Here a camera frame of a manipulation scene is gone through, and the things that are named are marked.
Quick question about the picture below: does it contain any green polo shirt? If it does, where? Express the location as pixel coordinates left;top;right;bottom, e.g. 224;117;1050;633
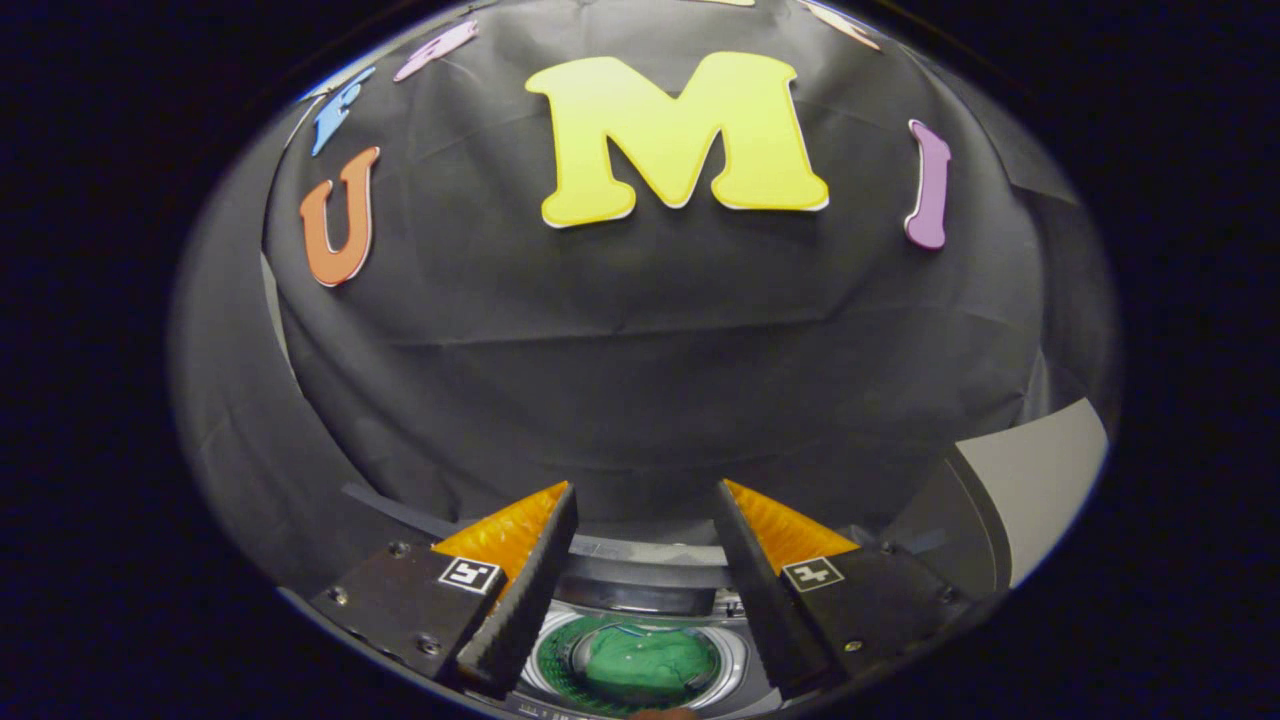
572;624;723;707

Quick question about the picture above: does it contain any beige cabinet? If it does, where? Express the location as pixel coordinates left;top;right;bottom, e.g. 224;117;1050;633
880;397;1111;601

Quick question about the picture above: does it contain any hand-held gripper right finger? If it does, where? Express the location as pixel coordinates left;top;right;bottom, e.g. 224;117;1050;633
713;479;971;699

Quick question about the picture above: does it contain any black washing machine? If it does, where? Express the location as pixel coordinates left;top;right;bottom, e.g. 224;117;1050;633
340;480;963;720

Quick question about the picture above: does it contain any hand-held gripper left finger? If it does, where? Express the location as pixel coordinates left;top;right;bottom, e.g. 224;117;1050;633
310;481;579;699

